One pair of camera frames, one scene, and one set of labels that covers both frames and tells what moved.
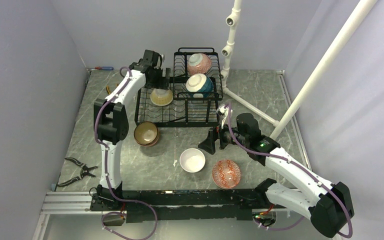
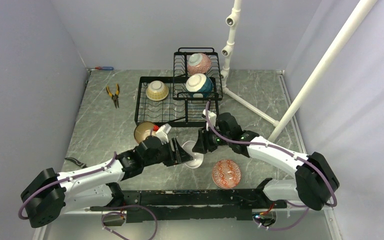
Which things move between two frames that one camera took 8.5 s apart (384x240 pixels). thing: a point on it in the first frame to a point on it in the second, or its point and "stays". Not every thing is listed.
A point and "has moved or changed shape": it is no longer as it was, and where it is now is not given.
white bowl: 192,160 has moved or changed shape
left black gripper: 162,83 to 181,155
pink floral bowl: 199,63 stays
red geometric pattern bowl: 226,174 stays
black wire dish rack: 192,99 stays
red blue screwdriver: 105,68 stays
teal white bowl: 199,83 stays
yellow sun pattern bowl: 161,96 has moved or changed shape
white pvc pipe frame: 228,50 stays
